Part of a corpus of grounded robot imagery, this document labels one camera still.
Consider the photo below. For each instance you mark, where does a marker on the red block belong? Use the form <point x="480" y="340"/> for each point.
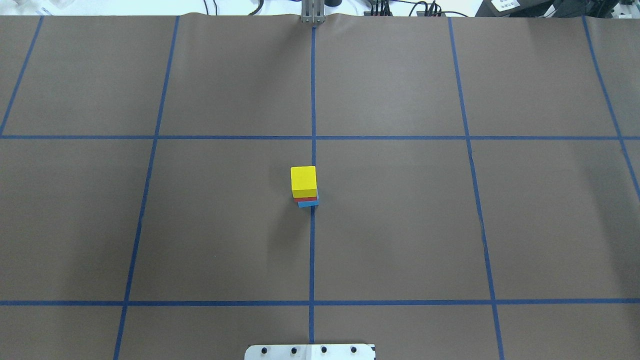
<point x="306" y="199"/>

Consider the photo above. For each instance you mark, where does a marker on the aluminium frame post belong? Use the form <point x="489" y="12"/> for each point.
<point x="313" y="12"/>

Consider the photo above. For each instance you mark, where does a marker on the yellow block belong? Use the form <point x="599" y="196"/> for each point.
<point x="303" y="182"/>

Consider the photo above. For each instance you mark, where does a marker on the white camera mast column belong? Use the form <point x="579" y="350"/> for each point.
<point x="336" y="351"/>

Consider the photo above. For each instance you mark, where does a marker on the blue block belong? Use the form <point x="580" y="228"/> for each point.
<point x="306" y="204"/>

